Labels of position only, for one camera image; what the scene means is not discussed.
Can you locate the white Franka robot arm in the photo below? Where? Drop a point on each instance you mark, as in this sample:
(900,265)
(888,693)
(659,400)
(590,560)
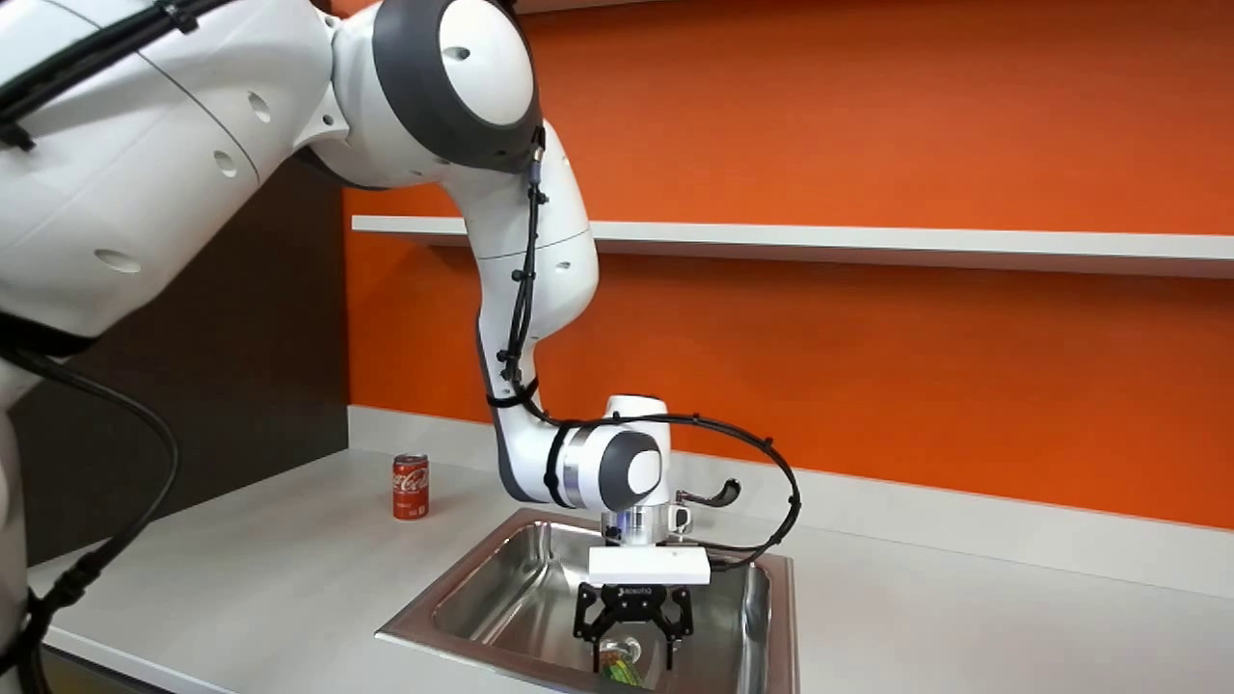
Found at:
(195,141)

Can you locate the white wall shelf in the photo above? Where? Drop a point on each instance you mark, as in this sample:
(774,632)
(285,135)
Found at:
(900,240)

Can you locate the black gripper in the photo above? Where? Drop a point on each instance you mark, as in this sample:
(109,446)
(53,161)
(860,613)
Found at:
(638,604)

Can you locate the green chocolate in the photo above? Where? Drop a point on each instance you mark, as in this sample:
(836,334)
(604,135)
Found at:
(626,663)

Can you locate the stainless steel sink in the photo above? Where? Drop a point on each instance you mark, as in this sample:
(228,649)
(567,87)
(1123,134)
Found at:
(495,590)

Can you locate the red soda can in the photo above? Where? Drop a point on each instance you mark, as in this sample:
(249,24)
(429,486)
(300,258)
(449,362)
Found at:
(409,486)

